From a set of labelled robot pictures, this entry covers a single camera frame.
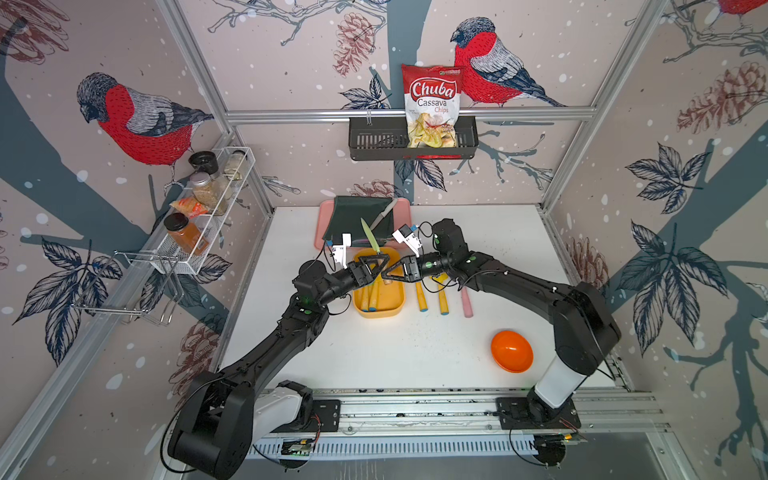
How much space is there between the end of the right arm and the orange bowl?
1.09 ft

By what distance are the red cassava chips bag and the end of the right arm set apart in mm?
372

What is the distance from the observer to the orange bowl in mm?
791

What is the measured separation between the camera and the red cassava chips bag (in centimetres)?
83

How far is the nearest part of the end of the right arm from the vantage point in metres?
0.68
